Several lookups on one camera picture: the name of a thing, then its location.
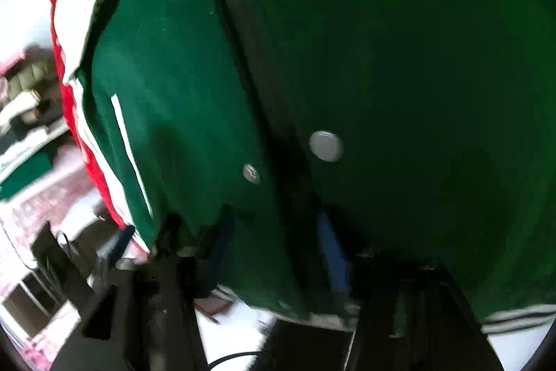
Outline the green white varsity jacket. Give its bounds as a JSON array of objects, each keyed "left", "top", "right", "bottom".
[{"left": 54, "top": 0, "right": 555, "bottom": 326}]

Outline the black cable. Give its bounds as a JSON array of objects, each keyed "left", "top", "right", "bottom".
[{"left": 205, "top": 349, "right": 266, "bottom": 371}]

